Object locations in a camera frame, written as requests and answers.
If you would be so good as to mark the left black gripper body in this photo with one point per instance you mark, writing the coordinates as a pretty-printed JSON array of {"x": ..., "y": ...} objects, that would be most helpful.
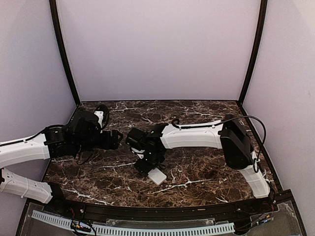
[{"x": 104, "y": 144}]

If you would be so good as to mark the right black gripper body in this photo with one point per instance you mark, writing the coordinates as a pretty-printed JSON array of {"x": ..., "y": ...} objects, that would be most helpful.
[{"x": 152, "y": 161}]

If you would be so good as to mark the white remote control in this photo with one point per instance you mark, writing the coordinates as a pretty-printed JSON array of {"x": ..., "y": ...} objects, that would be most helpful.
[{"x": 157, "y": 176}]

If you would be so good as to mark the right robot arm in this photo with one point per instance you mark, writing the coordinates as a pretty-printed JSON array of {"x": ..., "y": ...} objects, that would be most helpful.
[{"x": 228, "y": 135}]

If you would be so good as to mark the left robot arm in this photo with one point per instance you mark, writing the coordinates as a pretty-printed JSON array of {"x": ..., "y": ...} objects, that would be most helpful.
[{"x": 85, "y": 131}]

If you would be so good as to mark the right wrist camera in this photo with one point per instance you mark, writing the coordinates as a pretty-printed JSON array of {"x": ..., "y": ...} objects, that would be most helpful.
[{"x": 136, "y": 141}]

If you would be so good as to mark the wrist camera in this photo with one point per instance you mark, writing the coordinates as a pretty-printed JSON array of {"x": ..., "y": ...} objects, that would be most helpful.
[
  {"x": 102, "y": 112},
  {"x": 136, "y": 141}
]

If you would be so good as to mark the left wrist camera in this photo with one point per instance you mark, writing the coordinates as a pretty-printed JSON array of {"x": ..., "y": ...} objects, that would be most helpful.
[{"x": 102, "y": 112}]

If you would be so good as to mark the black front rail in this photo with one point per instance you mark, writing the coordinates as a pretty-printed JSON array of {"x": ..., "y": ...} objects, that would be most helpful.
[{"x": 102, "y": 213}]

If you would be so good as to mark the white slotted cable duct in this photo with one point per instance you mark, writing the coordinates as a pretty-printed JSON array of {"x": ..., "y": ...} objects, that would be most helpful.
[{"x": 136, "y": 228}]

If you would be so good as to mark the left black frame post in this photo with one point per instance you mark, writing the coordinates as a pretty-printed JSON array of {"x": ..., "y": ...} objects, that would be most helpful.
[{"x": 62, "y": 51}]

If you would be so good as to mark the black frame post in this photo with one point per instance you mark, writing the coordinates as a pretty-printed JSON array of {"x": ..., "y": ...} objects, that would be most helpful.
[
  {"x": 255, "y": 50},
  {"x": 62, "y": 51}
]

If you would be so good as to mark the right black frame post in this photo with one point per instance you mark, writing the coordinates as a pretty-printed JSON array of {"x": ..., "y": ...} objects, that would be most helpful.
[{"x": 255, "y": 50}]

